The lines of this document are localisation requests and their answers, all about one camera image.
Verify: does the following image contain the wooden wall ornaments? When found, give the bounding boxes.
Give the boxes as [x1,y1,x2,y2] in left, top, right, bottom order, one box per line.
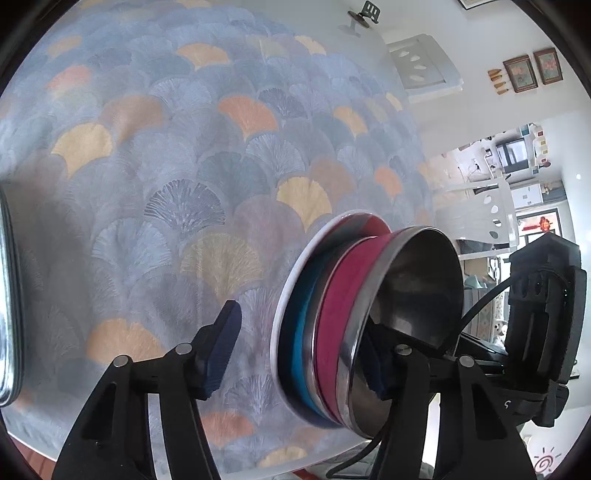
[487,68,511,97]

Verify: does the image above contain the brown framed picture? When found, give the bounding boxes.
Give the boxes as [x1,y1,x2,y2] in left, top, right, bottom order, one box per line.
[502,55,540,93]
[533,47,565,85]

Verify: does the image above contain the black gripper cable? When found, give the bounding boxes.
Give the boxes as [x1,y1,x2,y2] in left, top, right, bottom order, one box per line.
[325,415,393,480]
[457,274,515,333]

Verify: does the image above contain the blue steel bowl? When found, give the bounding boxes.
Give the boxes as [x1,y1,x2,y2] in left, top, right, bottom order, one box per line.
[284,258,338,418]

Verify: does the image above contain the white dining chair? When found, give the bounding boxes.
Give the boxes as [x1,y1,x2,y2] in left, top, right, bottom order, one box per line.
[436,178,518,254]
[387,34,464,104]

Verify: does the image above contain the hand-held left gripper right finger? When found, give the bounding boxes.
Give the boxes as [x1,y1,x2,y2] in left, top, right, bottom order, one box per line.
[360,339,539,480]

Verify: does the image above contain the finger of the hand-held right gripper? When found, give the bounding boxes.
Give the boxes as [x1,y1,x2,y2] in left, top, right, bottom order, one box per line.
[443,335,509,374]

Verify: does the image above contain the shiny metal object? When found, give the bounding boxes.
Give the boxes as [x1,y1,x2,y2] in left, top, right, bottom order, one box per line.
[0,185,25,408]

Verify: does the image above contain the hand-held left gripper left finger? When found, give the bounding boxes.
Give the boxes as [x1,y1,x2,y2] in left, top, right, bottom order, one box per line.
[53,300,242,480]

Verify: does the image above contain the black phone stand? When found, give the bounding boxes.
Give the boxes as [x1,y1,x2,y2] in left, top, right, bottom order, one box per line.
[339,0,382,37]

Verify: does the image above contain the fan leaf print tablecloth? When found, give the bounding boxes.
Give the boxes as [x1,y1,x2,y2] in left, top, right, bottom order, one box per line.
[0,0,437,474]

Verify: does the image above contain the red steel bowl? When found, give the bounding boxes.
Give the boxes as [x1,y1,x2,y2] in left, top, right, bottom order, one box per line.
[309,225,464,439]

